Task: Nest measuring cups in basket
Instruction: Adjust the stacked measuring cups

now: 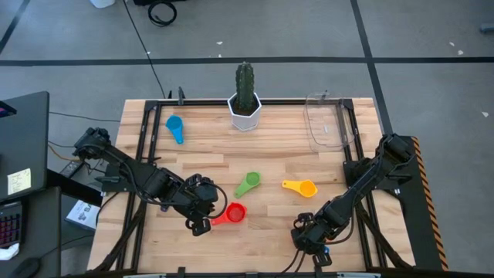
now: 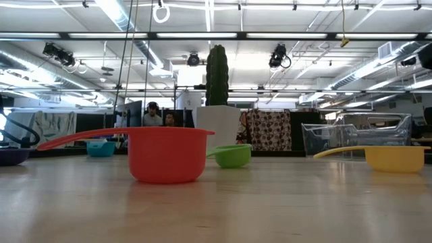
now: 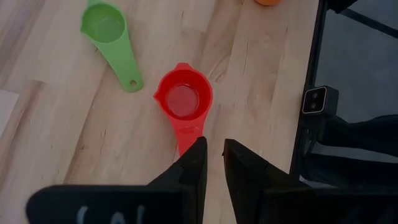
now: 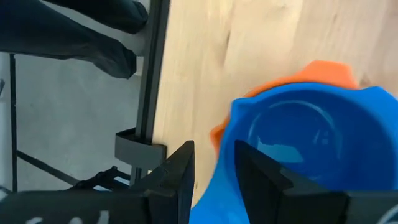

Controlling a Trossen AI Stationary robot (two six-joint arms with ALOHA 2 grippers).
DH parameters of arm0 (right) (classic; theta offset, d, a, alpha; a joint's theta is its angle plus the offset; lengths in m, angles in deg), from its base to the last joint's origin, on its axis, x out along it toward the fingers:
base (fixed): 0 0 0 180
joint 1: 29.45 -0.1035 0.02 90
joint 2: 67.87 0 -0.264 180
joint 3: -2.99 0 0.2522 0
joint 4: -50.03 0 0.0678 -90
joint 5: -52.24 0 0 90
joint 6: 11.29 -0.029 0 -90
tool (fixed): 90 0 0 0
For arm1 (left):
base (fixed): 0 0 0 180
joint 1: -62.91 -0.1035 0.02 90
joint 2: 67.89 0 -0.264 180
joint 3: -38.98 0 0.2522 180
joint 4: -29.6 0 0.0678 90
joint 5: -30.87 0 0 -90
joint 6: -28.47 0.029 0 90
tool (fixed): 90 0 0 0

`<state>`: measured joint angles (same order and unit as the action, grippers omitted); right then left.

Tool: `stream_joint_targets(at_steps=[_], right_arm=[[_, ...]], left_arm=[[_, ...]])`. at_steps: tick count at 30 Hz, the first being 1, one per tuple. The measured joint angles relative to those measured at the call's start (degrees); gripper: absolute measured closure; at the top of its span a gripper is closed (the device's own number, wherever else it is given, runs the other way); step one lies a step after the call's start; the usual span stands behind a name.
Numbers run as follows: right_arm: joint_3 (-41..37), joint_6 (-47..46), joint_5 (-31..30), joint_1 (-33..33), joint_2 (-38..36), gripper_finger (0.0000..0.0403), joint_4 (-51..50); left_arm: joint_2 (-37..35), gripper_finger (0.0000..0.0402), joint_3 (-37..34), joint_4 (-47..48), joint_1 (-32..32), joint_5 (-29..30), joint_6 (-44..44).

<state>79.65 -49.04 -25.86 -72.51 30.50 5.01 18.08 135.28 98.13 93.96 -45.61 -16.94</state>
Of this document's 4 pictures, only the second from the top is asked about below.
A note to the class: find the green measuring cup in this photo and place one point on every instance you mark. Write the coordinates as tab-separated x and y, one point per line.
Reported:
233	157

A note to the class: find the red measuring cup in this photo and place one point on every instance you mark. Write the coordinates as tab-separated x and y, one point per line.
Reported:
165	155

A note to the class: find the teal measuring cup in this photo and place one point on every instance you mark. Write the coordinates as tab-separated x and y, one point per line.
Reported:
100	149

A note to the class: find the yellow measuring cup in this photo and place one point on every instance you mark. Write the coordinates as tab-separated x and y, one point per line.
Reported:
395	158

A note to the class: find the small indigo measuring cup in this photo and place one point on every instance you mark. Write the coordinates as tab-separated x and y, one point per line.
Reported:
13	157

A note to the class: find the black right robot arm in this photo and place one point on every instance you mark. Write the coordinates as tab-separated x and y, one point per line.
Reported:
427	57

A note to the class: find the clear plastic basket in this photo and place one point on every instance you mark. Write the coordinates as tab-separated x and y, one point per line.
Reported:
357	135

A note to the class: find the white hexagonal plant pot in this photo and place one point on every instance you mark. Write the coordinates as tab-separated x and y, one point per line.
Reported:
222	121

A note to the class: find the person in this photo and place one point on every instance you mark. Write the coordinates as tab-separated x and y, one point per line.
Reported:
169	119
152	116

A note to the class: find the green cactus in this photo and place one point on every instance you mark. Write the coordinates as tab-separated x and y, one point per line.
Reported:
217	74

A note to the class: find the brown dotted cloth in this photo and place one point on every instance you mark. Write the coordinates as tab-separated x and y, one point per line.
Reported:
270	130

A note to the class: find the black ceiling-hung device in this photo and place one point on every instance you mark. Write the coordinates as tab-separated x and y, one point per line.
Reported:
59	54
278	55
193	59

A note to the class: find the dark background monitor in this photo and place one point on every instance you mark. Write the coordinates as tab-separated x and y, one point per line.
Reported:
135	113

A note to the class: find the black overhead light beam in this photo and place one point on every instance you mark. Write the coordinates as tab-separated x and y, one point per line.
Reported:
241	35

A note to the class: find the grey patterned cloth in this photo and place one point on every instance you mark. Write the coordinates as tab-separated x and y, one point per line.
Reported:
50	126

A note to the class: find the small black ceiling device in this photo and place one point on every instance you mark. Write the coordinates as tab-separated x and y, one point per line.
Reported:
408	61

